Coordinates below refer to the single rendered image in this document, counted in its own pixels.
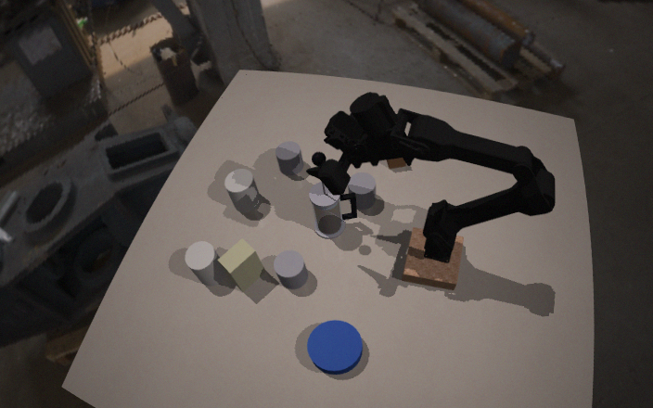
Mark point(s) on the glass french press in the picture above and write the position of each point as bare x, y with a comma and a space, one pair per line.
329, 221

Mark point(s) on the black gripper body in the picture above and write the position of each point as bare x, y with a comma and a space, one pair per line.
334, 174

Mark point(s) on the blue cylinder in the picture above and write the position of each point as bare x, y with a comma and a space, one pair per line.
335, 347

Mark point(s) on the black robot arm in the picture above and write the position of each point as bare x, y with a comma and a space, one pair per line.
431, 139

